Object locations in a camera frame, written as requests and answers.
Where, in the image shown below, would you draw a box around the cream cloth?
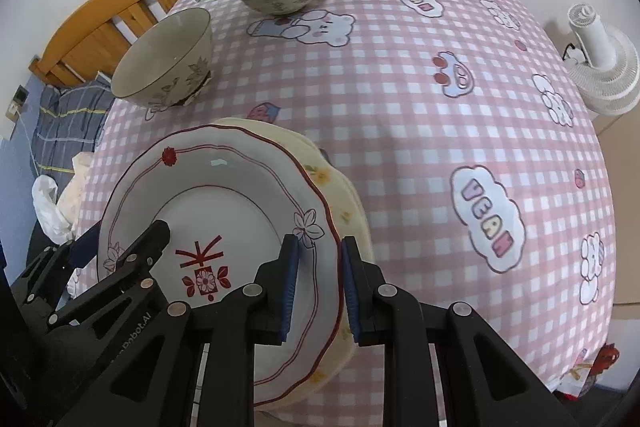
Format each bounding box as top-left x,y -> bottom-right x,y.
56,152 -> 93,233

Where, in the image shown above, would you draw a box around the grey plaid pillow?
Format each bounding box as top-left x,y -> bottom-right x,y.
32,84 -> 116,178

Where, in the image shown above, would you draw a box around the large scalloped yellow flower plate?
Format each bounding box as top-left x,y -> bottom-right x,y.
210,117 -> 375,408

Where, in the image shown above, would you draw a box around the wall socket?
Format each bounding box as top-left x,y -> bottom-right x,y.
5,84 -> 31,122

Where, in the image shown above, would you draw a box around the white standing fan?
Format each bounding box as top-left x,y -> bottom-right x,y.
562,3 -> 640,118

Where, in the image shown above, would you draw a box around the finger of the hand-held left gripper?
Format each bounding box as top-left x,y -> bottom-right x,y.
95,220 -> 172,308
12,224 -> 103,303

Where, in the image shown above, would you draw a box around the beige door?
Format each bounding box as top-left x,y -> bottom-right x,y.
592,102 -> 640,323

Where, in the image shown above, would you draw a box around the black fan cable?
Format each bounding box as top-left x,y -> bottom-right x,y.
560,41 -> 586,64

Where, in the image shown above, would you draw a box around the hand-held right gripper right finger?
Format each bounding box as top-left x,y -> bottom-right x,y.
341,236 -> 593,427

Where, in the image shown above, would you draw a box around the red white paper bag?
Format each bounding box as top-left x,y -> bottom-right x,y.
552,342 -> 621,403

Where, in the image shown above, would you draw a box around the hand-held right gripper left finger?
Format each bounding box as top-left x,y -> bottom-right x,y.
55,234 -> 301,427

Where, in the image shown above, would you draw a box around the white plate red flower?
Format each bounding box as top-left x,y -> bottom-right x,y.
97,124 -> 343,408

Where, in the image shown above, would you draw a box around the pink checked tablecloth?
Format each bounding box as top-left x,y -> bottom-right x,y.
75,0 -> 616,398

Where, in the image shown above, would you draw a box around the white cable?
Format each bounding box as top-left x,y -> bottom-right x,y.
17,114 -> 41,172

